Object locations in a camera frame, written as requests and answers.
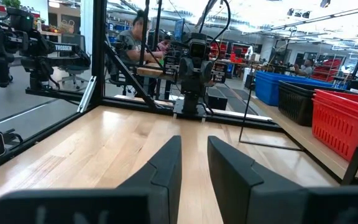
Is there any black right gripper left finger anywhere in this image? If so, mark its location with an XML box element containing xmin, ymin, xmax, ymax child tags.
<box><xmin>0</xmin><ymin>135</ymin><xmax>183</xmax><ymax>224</ymax></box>

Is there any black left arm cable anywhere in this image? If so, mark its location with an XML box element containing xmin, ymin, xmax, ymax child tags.
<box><xmin>197</xmin><ymin>0</ymin><xmax>232</xmax><ymax>44</ymax></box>

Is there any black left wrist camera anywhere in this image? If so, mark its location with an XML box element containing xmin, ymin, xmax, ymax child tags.
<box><xmin>188</xmin><ymin>32</ymin><xmax>209</xmax><ymax>60</ymax></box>

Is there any blue computer monitor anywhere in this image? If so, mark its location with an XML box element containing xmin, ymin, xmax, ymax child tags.
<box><xmin>173</xmin><ymin>17</ymin><xmax>186</xmax><ymax>43</ymax></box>

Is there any red plastic slotted basket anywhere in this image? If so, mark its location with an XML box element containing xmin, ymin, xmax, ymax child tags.
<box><xmin>311</xmin><ymin>99</ymin><xmax>358</xmax><ymax>169</ymax></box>
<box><xmin>312</xmin><ymin>95</ymin><xmax>358</xmax><ymax>116</ymax></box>
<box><xmin>314</xmin><ymin>89</ymin><xmax>358</xmax><ymax>108</ymax></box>

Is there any grey office chair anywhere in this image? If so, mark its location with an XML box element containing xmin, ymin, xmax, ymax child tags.
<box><xmin>57</xmin><ymin>32</ymin><xmax>88</xmax><ymax>91</ymax></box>

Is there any red storage shelving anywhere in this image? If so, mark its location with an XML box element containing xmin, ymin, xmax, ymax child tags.
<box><xmin>209</xmin><ymin>42</ymin><xmax>251</xmax><ymax>63</ymax></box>
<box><xmin>311</xmin><ymin>57</ymin><xmax>346</xmax><ymax>82</ymax></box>

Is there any wooden shelf with black legs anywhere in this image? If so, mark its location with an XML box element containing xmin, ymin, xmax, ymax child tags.
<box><xmin>239</xmin><ymin>81</ymin><xmax>358</xmax><ymax>187</ymax></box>

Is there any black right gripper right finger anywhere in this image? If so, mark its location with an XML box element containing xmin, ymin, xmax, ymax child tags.
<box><xmin>206</xmin><ymin>135</ymin><xmax>358</xmax><ymax>224</ymax></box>

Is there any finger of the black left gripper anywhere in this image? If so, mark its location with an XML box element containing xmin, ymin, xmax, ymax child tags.
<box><xmin>197</xmin><ymin>60</ymin><xmax>214</xmax><ymax>85</ymax></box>
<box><xmin>178</xmin><ymin>57</ymin><xmax>196</xmax><ymax>83</ymax></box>

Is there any wicker basket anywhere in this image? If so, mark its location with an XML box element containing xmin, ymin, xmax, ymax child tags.
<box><xmin>58</xmin><ymin>19</ymin><xmax>76</xmax><ymax>34</ymax></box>

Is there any black plastic slotted basket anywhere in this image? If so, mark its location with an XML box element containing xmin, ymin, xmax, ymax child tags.
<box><xmin>277</xmin><ymin>83</ymin><xmax>316</xmax><ymax>100</ymax></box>
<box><xmin>277</xmin><ymin>86</ymin><xmax>316</xmax><ymax>128</ymax></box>
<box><xmin>278</xmin><ymin>80</ymin><xmax>351</xmax><ymax>96</ymax></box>

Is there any person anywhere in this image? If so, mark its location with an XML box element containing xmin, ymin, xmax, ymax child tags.
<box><xmin>109</xmin><ymin>9</ymin><xmax>166</xmax><ymax>94</ymax></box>
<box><xmin>293</xmin><ymin>58</ymin><xmax>316</xmax><ymax>78</ymax></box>
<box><xmin>156</xmin><ymin>35</ymin><xmax>172</xmax><ymax>54</ymax></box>

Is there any silver corner bracket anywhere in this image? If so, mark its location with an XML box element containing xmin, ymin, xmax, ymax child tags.
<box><xmin>76</xmin><ymin>75</ymin><xmax>98</xmax><ymax>114</ymax></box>

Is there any blue plastic slotted basket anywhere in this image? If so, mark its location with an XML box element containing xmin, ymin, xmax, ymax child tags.
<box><xmin>255</xmin><ymin>73</ymin><xmax>334</xmax><ymax>91</ymax></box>
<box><xmin>255</xmin><ymin>77</ymin><xmax>291</xmax><ymax>107</ymax></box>
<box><xmin>255</xmin><ymin>70</ymin><xmax>334</xmax><ymax>90</ymax></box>

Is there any wooden work table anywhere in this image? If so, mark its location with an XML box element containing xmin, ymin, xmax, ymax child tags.
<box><xmin>136</xmin><ymin>63</ymin><xmax>167</xmax><ymax>78</ymax></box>

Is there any black aluminium rig frame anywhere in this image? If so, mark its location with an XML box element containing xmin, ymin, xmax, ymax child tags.
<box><xmin>0</xmin><ymin>0</ymin><xmax>281</xmax><ymax>178</ymax></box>

